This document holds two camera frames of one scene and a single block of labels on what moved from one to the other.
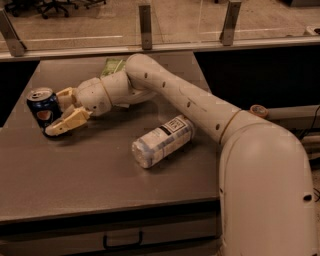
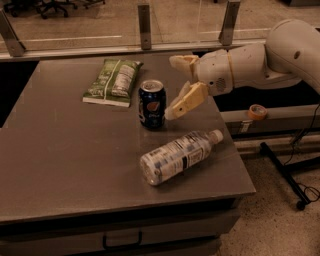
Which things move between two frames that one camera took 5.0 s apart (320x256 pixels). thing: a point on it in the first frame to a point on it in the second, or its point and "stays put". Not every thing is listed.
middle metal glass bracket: x=145 y=25 stays put
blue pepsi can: x=45 y=106 to x=152 y=104
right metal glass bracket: x=227 y=35 stays put
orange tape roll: x=259 y=109 stays put
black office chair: x=46 y=7 stays put
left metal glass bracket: x=12 y=39 stays put
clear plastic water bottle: x=156 y=145 to x=177 y=155
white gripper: x=92 y=96 to x=213 y=71
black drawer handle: x=106 y=247 stays put
